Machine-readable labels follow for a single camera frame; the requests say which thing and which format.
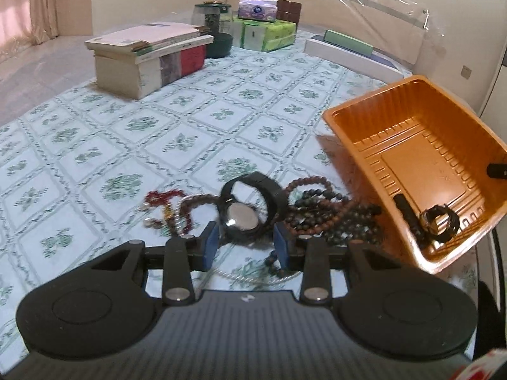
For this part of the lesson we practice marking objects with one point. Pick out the purple white tissue box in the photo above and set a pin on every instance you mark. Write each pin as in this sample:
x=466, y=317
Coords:
x=257, y=10

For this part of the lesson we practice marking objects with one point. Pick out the brown small boxes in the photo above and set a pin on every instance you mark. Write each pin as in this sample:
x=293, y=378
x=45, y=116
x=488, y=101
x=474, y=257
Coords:
x=289, y=10

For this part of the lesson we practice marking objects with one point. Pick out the grey printed book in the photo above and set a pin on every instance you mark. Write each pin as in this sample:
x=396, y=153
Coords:
x=170, y=67

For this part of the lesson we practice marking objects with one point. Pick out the pale curtain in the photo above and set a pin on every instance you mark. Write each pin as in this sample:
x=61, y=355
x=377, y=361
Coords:
x=27, y=4

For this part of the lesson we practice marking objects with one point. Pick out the black leather wristwatch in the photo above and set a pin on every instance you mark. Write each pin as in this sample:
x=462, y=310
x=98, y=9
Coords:
x=408, y=213

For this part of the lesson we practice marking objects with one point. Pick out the green tissue pack bundle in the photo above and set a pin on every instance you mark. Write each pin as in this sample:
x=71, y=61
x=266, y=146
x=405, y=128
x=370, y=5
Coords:
x=265, y=33

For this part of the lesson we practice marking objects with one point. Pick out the dark green glass jar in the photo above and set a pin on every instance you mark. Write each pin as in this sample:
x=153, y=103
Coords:
x=212, y=18

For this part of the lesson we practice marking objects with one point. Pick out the wall outlet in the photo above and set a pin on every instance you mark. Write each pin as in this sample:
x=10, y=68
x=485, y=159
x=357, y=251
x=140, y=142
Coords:
x=466, y=72

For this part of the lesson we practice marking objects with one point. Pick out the plastic wrapped white headboard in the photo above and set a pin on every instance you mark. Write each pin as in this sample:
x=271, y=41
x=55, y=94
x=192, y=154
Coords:
x=356, y=4

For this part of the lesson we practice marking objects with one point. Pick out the long white box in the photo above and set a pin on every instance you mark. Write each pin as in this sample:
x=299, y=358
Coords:
x=348, y=61

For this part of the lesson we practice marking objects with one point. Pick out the red book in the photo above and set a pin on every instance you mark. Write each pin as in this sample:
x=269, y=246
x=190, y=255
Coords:
x=193, y=60

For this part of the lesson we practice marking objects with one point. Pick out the blue flat box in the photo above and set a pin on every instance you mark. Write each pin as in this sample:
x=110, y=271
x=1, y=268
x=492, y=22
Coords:
x=390, y=61

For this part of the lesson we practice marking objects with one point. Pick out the pale pink thin book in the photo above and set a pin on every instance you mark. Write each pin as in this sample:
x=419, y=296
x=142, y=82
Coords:
x=150, y=33

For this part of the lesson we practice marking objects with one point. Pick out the orange plastic tray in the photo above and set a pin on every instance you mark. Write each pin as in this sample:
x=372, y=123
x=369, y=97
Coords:
x=416, y=158

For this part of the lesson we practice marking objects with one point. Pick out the black smart watch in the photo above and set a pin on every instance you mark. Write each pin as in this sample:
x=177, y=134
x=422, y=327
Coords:
x=273, y=194

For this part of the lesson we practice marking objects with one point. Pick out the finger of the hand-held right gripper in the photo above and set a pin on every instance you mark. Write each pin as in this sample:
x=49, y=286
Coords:
x=497, y=170

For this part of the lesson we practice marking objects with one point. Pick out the white thin book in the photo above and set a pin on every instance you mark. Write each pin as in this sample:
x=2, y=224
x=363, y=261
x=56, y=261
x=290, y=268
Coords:
x=178, y=45

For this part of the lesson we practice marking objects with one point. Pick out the long green box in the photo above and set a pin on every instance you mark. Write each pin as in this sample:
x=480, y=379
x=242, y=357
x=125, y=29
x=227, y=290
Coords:
x=346, y=42

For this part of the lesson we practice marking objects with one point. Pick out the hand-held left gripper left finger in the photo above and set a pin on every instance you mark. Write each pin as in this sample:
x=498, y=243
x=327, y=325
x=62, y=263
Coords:
x=210, y=245

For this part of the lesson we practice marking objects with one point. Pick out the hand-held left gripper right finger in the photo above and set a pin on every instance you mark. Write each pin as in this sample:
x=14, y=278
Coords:
x=282, y=245

